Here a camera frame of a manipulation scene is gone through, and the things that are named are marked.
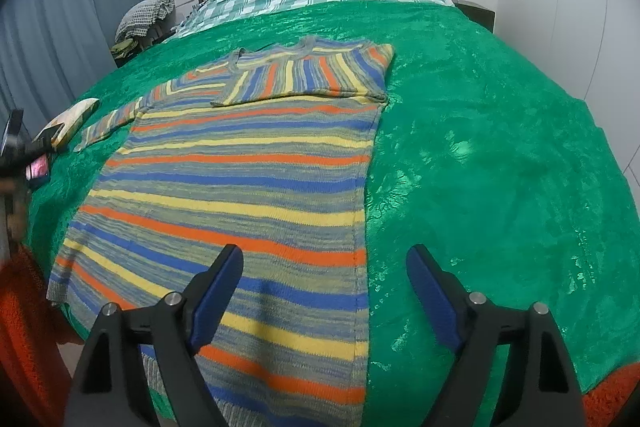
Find multicolour striped knit sweater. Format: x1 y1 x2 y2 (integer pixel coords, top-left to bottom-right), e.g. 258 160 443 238
48 37 394 426

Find white wardrobe doors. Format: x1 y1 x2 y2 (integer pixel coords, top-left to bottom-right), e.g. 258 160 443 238
496 0 639 180

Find green plush bed blanket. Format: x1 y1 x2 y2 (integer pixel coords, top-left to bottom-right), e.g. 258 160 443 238
27 1 639 426

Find grey clothes pile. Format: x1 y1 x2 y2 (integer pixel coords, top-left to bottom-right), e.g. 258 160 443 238
111 0 176 62

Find dark bedside table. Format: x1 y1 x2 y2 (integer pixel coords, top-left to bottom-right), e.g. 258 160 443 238
454 0 496 32

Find printed flat pouch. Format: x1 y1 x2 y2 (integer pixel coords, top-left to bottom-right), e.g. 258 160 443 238
24 97 100 191

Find grey blue curtain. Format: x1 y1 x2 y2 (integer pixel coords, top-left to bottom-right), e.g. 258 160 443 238
1 0 141 135

